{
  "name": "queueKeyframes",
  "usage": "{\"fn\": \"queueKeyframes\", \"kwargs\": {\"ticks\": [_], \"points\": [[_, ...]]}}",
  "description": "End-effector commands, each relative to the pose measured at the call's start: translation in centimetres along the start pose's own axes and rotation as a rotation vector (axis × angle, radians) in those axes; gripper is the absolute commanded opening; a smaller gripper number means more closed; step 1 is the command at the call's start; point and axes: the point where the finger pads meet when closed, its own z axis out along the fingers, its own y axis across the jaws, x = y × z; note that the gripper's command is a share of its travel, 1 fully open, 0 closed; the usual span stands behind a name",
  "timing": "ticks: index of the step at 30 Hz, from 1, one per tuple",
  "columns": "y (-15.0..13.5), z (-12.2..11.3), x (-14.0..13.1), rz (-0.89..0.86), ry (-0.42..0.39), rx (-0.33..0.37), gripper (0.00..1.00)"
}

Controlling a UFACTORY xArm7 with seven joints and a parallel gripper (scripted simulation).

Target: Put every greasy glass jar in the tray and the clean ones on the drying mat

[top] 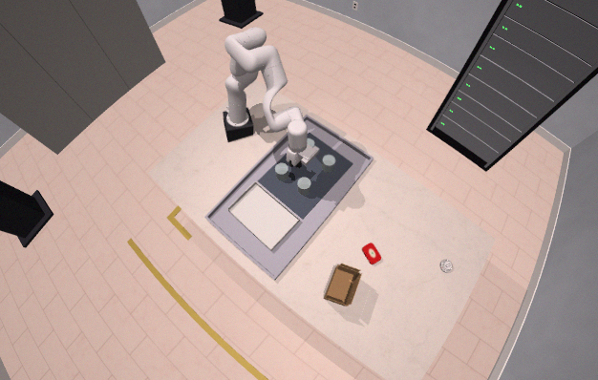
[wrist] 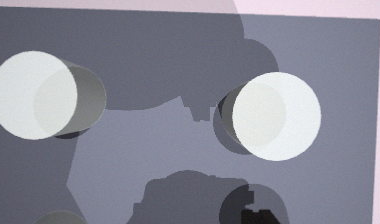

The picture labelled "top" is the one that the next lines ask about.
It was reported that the brown cardboard box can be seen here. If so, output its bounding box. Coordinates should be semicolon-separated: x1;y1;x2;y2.
325;264;362;306

